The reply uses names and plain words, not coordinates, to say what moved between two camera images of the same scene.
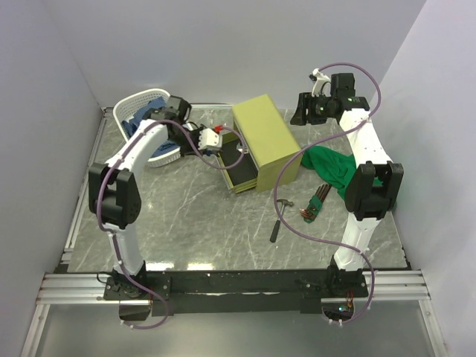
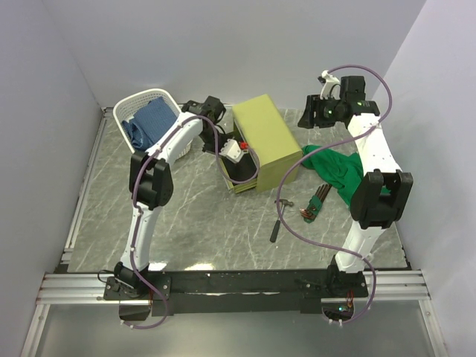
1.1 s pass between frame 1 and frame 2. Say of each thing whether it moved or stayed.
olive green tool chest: stayed
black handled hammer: stayed
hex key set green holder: stayed
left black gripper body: moved
